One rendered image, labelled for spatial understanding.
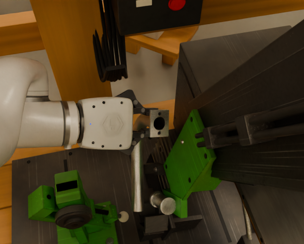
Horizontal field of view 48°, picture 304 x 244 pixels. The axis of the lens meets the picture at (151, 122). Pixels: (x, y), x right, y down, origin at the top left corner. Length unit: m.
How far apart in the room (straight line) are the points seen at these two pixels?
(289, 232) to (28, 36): 0.75
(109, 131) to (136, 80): 1.85
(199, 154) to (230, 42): 0.34
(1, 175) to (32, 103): 0.56
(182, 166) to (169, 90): 1.71
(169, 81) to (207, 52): 1.64
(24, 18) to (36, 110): 0.38
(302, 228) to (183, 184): 0.25
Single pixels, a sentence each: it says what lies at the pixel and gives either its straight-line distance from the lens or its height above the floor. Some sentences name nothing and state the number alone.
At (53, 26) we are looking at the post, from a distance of 0.82.
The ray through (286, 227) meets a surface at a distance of 0.77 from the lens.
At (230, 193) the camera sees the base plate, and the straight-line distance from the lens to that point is 1.02.
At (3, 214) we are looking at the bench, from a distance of 1.08.
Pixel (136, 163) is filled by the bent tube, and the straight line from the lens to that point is 0.83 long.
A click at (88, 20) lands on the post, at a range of 0.82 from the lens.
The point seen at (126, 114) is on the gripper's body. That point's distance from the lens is 0.66.
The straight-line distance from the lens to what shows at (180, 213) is 0.77.
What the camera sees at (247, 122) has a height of 1.49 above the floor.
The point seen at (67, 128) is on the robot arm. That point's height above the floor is 1.32.
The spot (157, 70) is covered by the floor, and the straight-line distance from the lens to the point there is 2.56.
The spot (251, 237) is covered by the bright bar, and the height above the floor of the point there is 1.01.
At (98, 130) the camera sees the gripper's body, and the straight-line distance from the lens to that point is 0.64.
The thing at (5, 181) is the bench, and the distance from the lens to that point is 1.12.
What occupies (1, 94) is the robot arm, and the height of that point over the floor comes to 1.45.
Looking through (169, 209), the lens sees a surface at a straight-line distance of 0.78.
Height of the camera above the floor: 1.80
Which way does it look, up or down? 53 degrees down
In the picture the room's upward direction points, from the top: straight up
